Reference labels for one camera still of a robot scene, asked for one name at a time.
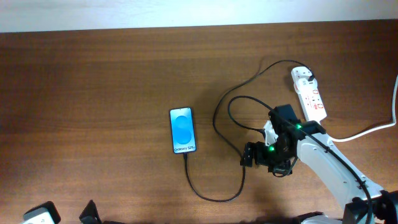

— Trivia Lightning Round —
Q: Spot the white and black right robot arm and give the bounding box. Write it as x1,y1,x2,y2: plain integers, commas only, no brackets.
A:
241,105,397,223

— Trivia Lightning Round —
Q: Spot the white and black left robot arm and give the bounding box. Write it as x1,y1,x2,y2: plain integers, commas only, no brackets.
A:
22,200,118,224

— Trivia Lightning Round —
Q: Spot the white power strip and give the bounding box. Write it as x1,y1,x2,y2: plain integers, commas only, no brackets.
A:
291,66,327,123

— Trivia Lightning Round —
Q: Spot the thin black charging cable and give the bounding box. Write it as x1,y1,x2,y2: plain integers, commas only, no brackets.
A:
182,59,316,203

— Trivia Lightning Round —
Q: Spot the thick white power cord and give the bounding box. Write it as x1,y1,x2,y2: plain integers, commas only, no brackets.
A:
326,74,398,143

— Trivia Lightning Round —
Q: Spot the blue screen Galaxy smartphone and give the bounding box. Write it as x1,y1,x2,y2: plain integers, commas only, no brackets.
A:
169,107,197,154

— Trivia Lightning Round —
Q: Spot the white charger plug adapter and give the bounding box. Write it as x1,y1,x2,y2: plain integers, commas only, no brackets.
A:
294,78,318,95

